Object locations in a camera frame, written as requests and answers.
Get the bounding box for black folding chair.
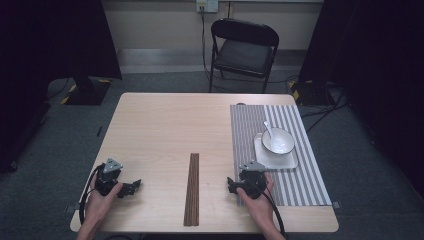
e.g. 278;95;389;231
209;18;280;94

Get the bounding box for white wall outlet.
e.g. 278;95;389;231
195;0;219;14

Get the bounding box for white square plate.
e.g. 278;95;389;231
253;132;299;170

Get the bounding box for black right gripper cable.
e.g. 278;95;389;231
248;181;287;238

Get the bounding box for brown wooden chopstick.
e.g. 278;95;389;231
191;152;198;227
183;152;194;227
187;152;196;227
194;152;200;227

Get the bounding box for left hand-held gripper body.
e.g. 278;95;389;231
94;158;126;198

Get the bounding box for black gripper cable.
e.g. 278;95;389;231
78;163;105;225
248;181;287;238

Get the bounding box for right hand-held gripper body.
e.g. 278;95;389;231
238;160;268;200

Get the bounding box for white bowl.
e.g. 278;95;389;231
260;127;296;156

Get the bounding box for black floor cables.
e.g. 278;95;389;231
299;83;350;134

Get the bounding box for person's left hand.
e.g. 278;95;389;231
84;175;124;223

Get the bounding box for black stand base striped tape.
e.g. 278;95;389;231
287;79;335;107
60;76;113;107

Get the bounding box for white spoon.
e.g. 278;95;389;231
263;120;278;144

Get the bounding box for black curtain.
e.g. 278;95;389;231
297;0;424;198
0;0;123;174

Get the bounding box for person's right hand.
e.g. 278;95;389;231
236;173;276;226

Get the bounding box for grey striped placemat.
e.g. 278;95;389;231
229;104;333;207

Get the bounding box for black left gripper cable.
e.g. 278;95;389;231
78;163;105;225

